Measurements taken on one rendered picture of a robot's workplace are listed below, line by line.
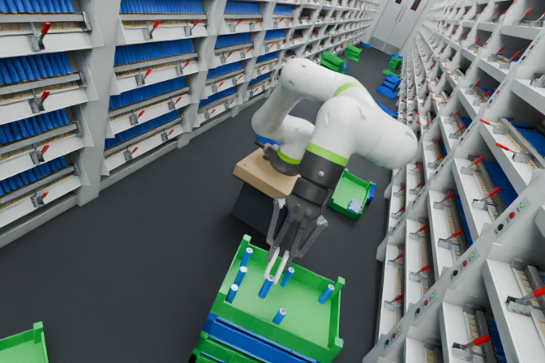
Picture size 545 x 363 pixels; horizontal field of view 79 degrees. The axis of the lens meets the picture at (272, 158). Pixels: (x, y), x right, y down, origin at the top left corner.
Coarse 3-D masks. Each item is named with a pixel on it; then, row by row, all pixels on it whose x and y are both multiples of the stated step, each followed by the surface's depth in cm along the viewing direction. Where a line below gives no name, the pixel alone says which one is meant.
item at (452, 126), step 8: (448, 112) 202; (456, 112) 186; (464, 112) 199; (440, 120) 199; (448, 120) 188; (456, 120) 192; (464, 120) 190; (440, 128) 193; (448, 128) 181; (456, 128) 182; (464, 128) 174; (448, 136) 168; (456, 136) 166; (448, 144) 160; (448, 152) 157
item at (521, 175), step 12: (492, 120) 134; (516, 120) 131; (528, 120) 129; (480, 132) 134; (492, 144) 116; (504, 144) 110; (504, 156) 103; (504, 168) 101; (516, 168) 93; (528, 168) 93; (516, 180) 91; (528, 180) 86
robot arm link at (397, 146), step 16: (352, 96) 94; (368, 96) 93; (384, 112) 83; (384, 128) 68; (400, 128) 69; (384, 144) 68; (400, 144) 68; (416, 144) 70; (384, 160) 70; (400, 160) 69
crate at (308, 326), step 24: (264, 264) 93; (240, 288) 84; (288, 288) 90; (312, 288) 93; (336, 288) 89; (216, 312) 76; (240, 312) 74; (264, 312) 81; (288, 312) 84; (312, 312) 86; (336, 312) 84; (264, 336) 76; (288, 336) 75; (312, 336) 81; (336, 336) 78
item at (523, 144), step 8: (504, 120) 128; (512, 128) 119; (512, 136) 115; (520, 136) 111; (520, 144) 107; (528, 144) 104; (528, 152) 100; (536, 152) 98; (536, 160) 94; (544, 160) 92; (536, 168) 91; (544, 168) 88
